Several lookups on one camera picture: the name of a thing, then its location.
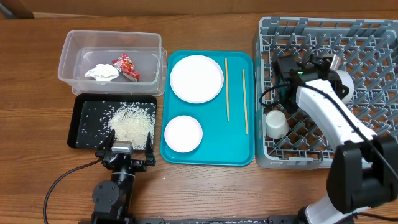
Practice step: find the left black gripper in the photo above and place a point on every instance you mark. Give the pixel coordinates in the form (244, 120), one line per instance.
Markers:
(142, 165)

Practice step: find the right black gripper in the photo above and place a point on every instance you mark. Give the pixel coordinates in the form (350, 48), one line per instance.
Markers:
(337, 85)

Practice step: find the small white dish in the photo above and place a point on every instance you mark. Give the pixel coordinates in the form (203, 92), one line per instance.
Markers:
(183, 134)

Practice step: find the white cup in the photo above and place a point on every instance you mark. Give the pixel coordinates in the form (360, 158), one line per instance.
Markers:
(276, 124)

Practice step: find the white tissue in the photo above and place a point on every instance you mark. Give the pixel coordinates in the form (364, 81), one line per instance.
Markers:
(103, 72)

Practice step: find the red snack wrapper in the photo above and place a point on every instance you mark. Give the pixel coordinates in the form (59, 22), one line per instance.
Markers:
(126, 67)

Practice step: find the grey metal bowl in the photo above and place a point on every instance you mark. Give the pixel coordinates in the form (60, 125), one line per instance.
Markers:
(347, 81)

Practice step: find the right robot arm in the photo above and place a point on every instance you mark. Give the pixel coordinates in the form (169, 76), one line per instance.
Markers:
(363, 173)

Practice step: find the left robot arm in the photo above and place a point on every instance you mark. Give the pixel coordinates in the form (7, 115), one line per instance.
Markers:
(112, 198)

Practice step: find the grey dishwasher rack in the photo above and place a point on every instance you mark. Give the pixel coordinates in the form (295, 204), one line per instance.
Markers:
(368, 52)

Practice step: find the white rice pile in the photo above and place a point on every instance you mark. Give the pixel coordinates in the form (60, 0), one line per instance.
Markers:
(132, 121)

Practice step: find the black tray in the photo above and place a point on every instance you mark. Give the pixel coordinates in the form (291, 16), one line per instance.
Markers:
(92, 112)

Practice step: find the right wooden chopstick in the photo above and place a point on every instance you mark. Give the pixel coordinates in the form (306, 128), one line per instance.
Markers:
(245, 100)

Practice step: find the wooden chopstick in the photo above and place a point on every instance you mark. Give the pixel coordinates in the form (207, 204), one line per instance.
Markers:
(227, 87)
(245, 100)

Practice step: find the left wooden chopstick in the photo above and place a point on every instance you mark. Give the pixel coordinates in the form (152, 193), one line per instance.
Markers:
(227, 87)

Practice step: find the large white plate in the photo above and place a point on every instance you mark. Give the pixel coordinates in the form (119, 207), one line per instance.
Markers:
(196, 79)

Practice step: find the clear plastic bin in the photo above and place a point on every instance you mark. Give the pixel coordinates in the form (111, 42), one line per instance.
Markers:
(84, 49)

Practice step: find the cardboard wall panel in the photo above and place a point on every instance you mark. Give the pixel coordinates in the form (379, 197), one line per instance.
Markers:
(27, 8)

